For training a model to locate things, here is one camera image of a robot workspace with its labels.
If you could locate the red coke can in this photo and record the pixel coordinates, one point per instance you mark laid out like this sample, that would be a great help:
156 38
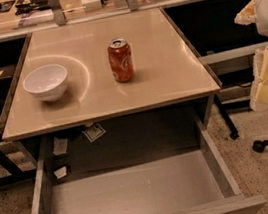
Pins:
121 63

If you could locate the black tray on counter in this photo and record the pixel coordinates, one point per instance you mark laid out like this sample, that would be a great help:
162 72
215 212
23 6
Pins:
26 6

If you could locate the cabinet with beige top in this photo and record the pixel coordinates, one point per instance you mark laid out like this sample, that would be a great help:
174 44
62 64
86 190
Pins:
167 74

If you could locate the white bowl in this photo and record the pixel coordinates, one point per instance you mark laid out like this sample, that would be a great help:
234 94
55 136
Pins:
47 83

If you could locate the open grey wooden drawer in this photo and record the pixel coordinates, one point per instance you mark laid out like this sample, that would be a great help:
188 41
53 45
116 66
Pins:
157 162

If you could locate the white paper tag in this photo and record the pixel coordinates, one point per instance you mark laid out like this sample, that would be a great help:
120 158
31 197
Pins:
94 132

